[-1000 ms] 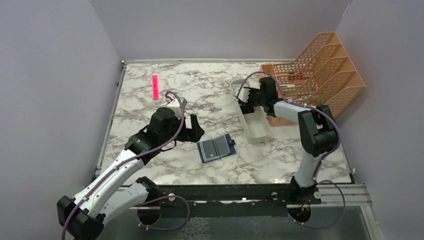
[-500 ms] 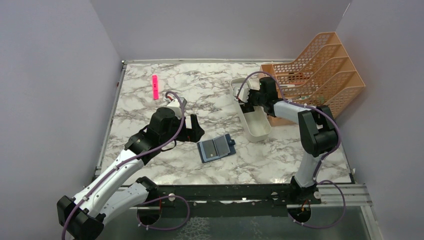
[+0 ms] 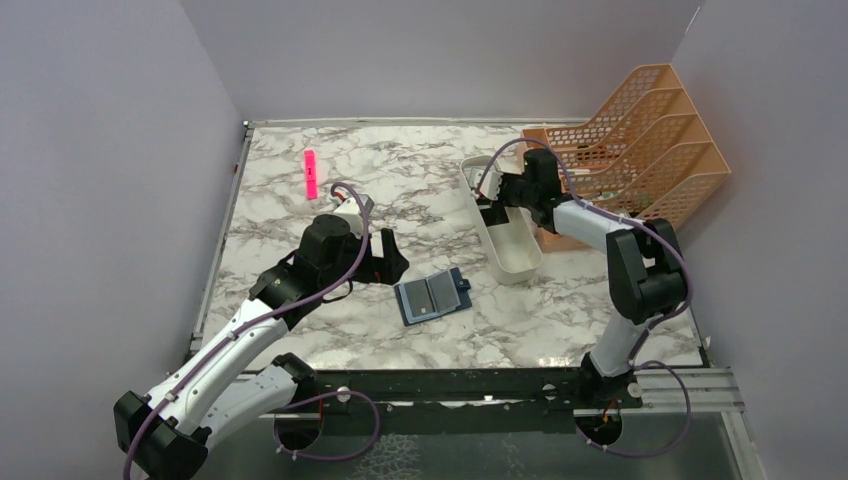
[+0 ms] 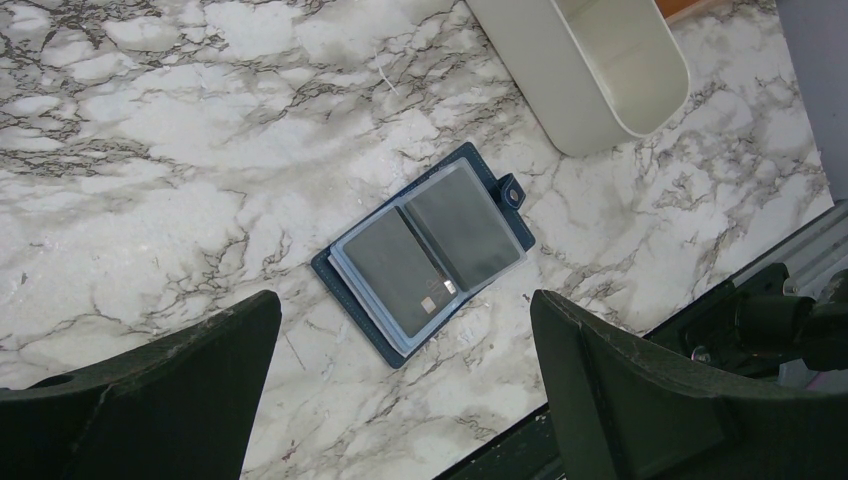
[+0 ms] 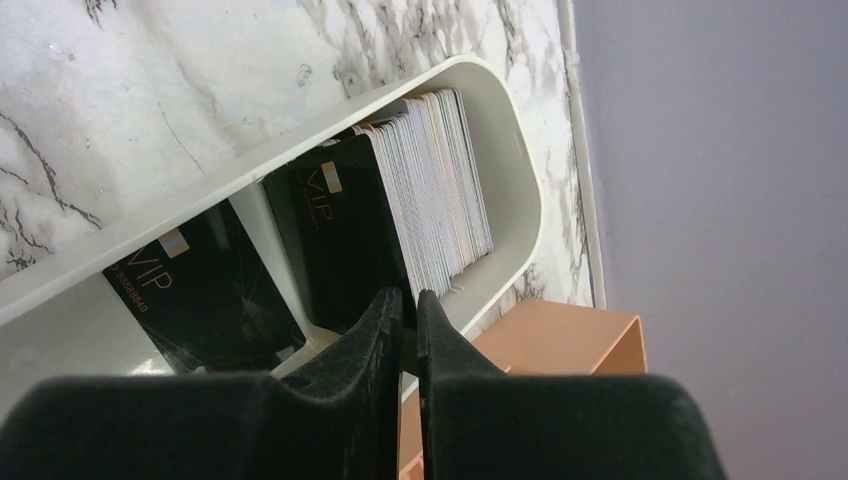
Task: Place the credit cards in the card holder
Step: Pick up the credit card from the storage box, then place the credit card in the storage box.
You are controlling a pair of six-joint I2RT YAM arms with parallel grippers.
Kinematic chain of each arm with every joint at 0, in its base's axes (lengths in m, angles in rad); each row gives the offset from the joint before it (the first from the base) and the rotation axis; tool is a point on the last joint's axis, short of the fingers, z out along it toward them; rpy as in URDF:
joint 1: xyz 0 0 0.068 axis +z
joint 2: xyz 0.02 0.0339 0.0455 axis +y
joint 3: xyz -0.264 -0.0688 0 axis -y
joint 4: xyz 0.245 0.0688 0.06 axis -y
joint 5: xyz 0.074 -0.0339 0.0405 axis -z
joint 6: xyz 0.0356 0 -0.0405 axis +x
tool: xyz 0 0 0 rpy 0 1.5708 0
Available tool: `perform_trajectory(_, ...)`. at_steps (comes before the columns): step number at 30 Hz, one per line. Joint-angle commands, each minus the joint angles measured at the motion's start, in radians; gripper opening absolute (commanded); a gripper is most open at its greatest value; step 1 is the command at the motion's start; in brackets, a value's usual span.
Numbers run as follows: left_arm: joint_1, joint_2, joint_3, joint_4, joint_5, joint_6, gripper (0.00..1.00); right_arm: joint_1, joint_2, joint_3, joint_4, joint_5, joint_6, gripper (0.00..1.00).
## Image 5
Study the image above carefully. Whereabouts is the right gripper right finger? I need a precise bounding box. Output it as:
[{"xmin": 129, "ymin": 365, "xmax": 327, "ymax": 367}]
[{"xmin": 417, "ymin": 292, "xmax": 726, "ymax": 479}]

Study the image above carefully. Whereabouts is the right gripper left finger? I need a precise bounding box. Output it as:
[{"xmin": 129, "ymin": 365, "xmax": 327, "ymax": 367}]
[{"xmin": 1, "ymin": 289, "xmax": 403, "ymax": 479}]

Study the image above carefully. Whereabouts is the black vip card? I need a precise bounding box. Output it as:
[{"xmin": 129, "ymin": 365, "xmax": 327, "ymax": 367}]
[
  {"xmin": 262, "ymin": 134, "xmax": 410, "ymax": 334},
  {"xmin": 102, "ymin": 201, "xmax": 306, "ymax": 374}
]

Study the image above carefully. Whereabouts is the loose black VIP card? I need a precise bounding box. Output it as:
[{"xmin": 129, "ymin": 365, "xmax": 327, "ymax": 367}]
[{"xmin": 102, "ymin": 201, "xmax": 306, "ymax": 374}]

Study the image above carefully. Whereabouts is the stack of grey cards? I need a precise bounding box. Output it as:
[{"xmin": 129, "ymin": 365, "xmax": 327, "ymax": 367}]
[{"xmin": 319, "ymin": 88, "xmax": 494, "ymax": 297}]

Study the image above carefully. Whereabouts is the orange mesh file organizer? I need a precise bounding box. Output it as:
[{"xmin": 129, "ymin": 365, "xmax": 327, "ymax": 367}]
[{"xmin": 397, "ymin": 298, "xmax": 649, "ymax": 480}]

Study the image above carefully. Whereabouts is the white oblong plastic tray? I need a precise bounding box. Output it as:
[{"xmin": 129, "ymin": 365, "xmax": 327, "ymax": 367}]
[{"xmin": 1, "ymin": 56, "xmax": 543, "ymax": 411}]

